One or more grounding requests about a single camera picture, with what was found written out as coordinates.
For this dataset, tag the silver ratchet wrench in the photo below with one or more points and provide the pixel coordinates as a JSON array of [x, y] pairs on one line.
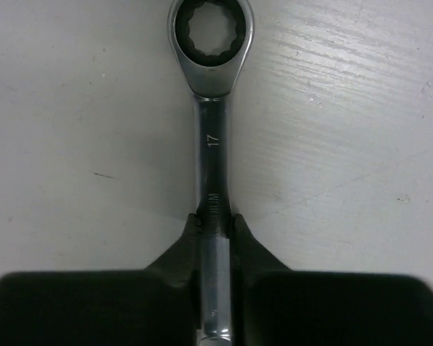
[[211, 79]]

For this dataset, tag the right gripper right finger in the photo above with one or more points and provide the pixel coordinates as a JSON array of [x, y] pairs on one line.
[[275, 305]]

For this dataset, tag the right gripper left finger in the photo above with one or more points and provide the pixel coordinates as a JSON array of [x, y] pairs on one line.
[[157, 305]]

